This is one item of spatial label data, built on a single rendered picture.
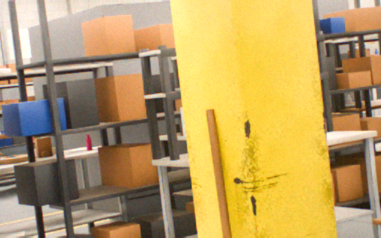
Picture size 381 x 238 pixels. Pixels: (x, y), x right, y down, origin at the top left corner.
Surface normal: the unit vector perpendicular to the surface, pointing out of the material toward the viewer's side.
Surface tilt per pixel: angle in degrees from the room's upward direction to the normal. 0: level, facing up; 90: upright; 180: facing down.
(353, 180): 90
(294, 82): 90
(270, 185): 90
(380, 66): 90
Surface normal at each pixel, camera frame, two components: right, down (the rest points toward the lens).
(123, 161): -0.80, 0.13
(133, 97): 0.58, -0.03
